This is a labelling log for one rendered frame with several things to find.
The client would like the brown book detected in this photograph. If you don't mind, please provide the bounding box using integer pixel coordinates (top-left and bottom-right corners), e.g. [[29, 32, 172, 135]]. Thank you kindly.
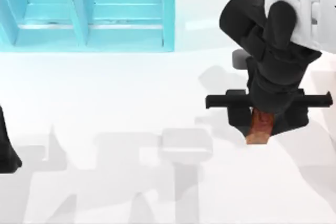
[[246, 106, 275, 146]]

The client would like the pale grey rounded box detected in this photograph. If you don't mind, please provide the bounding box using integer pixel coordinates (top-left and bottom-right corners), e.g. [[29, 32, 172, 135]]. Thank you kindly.
[[232, 49, 249, 70]]

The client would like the light blue rack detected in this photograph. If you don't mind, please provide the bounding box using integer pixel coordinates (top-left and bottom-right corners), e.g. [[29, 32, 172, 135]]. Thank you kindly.
[[0, 0, 176, 53]]

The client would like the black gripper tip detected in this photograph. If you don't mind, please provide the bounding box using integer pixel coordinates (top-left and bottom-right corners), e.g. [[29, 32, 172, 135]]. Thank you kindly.
[[0, 105, 23, 175]]

